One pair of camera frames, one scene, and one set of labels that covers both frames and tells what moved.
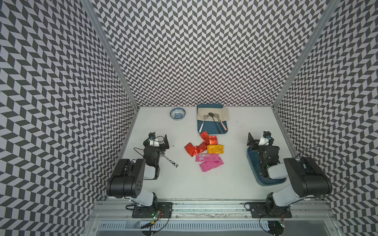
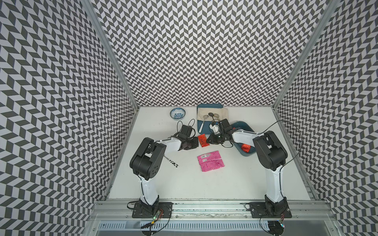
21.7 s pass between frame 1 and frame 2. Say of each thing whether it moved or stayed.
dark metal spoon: stayed
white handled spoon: stayed
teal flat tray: stayed
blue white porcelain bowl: stayed
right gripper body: moved
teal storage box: moved
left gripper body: moved
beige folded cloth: stayed
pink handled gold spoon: stayed
